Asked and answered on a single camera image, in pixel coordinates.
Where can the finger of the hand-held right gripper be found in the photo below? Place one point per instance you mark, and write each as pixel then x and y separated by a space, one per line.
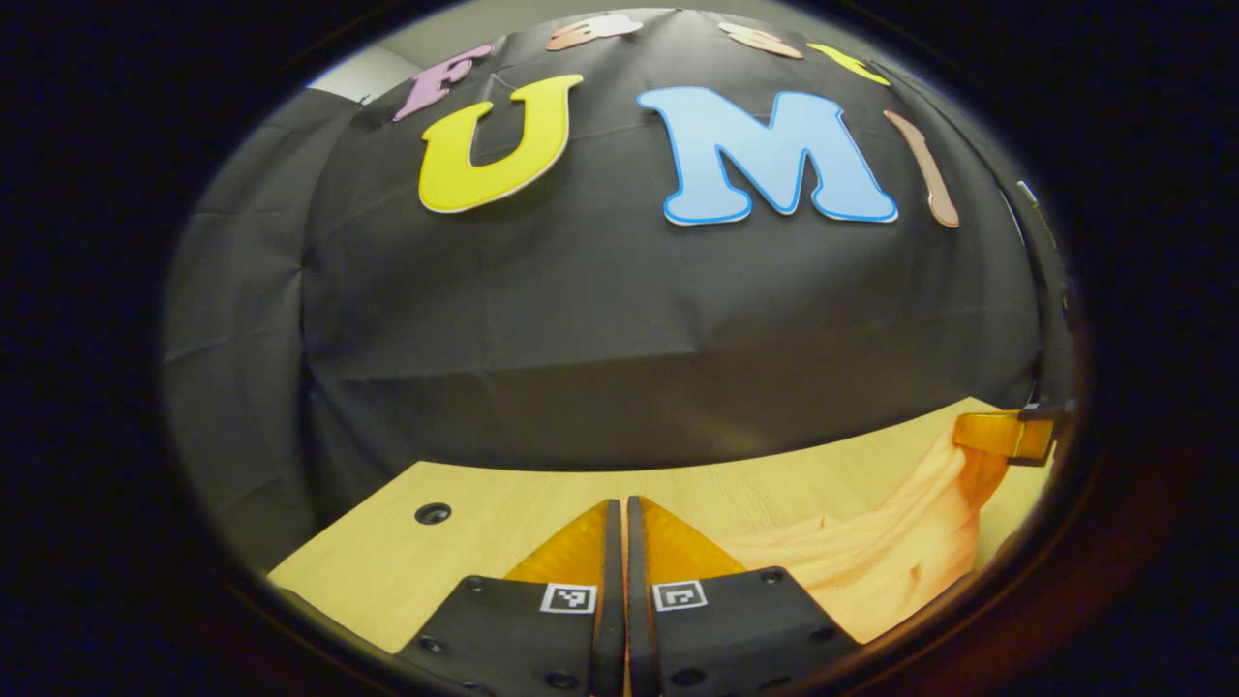
pixel 997 433

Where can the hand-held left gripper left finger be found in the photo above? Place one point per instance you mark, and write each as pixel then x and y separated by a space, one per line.
pixel 608 629

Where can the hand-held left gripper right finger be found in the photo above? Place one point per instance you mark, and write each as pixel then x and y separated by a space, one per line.
pixel 639 629

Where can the orange T-shirt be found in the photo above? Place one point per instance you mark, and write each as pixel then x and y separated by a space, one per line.
pixel 900 552

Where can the round black table grommet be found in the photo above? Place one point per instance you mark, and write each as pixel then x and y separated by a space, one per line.
pixel 433 513

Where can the black backdrop cloth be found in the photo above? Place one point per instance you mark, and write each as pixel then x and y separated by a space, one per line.
pixel 600 319

